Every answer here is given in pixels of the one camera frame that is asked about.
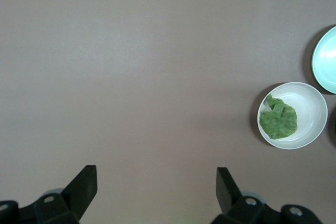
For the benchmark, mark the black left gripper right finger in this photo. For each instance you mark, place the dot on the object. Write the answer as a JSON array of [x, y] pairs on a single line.
[[231, 197]]

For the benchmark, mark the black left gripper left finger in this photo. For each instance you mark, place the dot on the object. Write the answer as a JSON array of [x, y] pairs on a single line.
[[78, 192]]

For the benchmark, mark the green lettuce leaf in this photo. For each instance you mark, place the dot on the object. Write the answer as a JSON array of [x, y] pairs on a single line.
[[279, 121]]

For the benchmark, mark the beige plate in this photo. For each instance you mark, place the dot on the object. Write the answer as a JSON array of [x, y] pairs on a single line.
[[312, 113]]

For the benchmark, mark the light green plate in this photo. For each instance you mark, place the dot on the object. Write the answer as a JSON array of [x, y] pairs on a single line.
[[326, 61]]

